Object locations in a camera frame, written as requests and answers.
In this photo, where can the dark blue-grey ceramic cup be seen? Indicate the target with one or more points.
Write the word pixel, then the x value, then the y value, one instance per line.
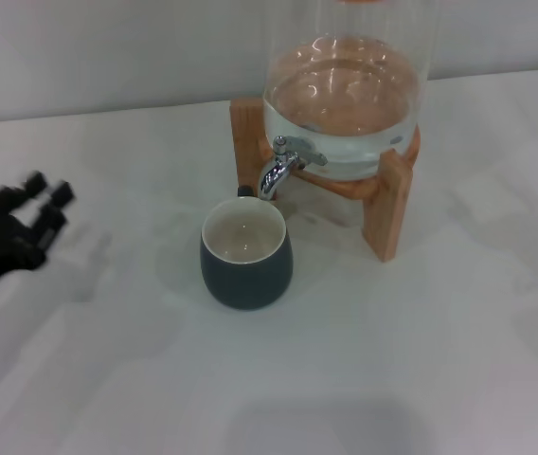
pixel 245 275

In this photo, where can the chrome metal faucet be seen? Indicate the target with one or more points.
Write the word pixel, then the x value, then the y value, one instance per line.
pixel 276 173

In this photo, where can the glass water dispenser jar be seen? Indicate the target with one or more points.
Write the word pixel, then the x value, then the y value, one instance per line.
pixel 345 95

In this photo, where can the wooden dispenser stand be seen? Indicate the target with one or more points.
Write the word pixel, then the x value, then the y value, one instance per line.
pixel 387 218

